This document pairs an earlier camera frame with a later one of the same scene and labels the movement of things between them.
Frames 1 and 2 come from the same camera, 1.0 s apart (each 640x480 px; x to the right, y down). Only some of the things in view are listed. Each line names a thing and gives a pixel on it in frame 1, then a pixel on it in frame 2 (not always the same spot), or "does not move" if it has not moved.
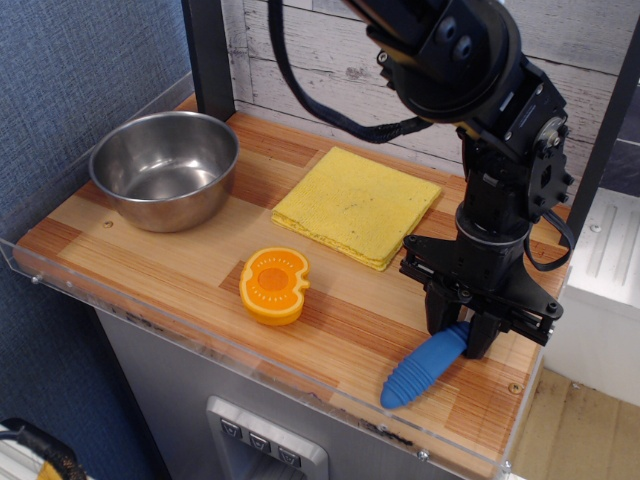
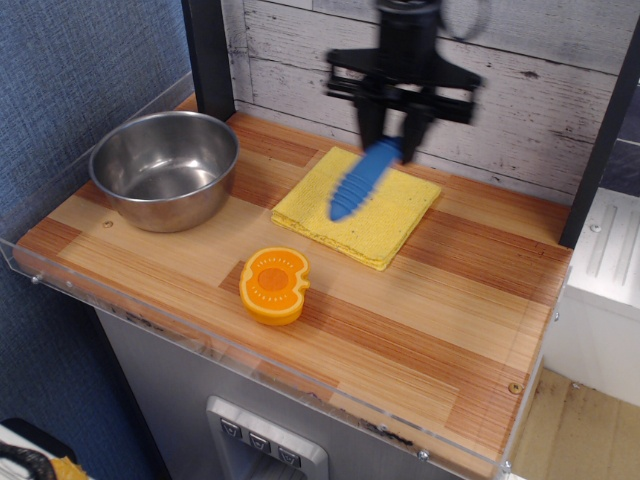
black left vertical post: (209, 54) does not move
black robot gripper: (487, 265) to (405, 72)
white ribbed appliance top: (605, 259) does not move
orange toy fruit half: (272, 282) does not move
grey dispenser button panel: (251, 448) does not move
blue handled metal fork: (413, 375) to (372, 166)
